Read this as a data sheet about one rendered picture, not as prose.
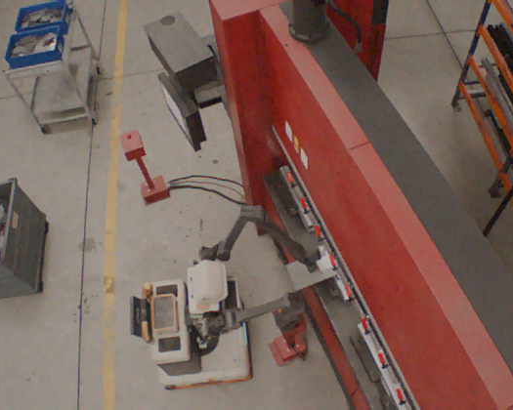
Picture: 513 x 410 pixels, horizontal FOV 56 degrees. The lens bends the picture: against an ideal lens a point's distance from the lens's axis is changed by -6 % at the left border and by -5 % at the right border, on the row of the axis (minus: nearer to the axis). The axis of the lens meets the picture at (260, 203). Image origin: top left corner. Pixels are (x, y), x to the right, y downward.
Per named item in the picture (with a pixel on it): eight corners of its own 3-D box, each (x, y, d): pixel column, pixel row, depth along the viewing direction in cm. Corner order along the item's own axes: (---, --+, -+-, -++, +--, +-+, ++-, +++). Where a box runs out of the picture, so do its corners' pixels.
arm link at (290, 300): (291, 287, 255) (296, 306, 251) (302, 291, 266) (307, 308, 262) (219, 311, 271) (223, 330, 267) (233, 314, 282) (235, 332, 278)
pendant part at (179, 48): (171, 114, 368) (142, 24, 295) (200, 101, 372) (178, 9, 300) (200, 161, 343) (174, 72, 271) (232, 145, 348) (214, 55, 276)
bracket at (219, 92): (196, 101, 368) (194, 94, 362) (227, 90, 371) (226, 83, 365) (213, 139, 348) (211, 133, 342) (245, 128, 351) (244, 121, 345)
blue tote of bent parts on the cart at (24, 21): (26, 20, 488) (20, 7, 472) (72, 12, 488) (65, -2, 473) (21, 43, 469) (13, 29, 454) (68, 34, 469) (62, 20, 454)
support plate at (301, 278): (285, 266, 312) (284, 265, 311) (323, 250, 315) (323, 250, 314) (296, 291, 303) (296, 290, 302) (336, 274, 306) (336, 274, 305)
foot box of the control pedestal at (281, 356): (267, 344, 386) (266, 340, 375) (296, 331, 389) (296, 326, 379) (277, 367, 376) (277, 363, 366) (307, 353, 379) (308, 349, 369)
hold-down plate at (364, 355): (350, 337, 297) (351, 336, 294) (358, 334, 297) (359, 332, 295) (372, 383, 282) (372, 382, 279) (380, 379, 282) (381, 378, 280)
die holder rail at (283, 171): (279, 175, 360) (278, 168, 352) (287, 173, 361) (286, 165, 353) (308, 232, 335) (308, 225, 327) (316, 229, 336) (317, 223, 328)
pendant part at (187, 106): (168, 110, 351) (156, 74, 321) (183, 102, 354) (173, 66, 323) (194, 153, 330) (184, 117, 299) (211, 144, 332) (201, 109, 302)
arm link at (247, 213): (242, 198, 267) (240, 213, 260) (266, 206, 270) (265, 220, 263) (216, 245, 298) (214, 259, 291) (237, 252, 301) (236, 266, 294)
